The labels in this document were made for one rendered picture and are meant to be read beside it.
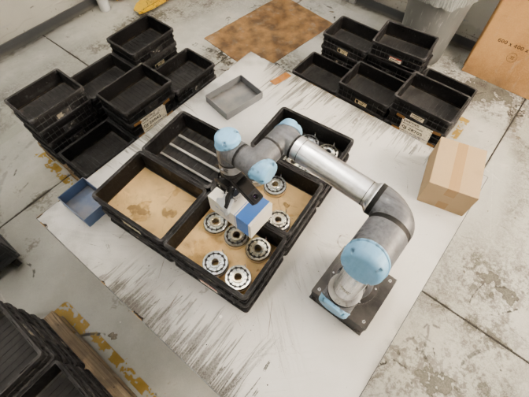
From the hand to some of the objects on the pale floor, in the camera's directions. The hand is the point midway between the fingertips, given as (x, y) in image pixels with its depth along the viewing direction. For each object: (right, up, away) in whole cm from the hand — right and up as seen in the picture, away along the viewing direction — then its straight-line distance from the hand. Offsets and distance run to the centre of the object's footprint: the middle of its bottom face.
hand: (240, 203), depth 130 cm
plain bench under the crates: (+12, -34, +109) cm, 115 cm away
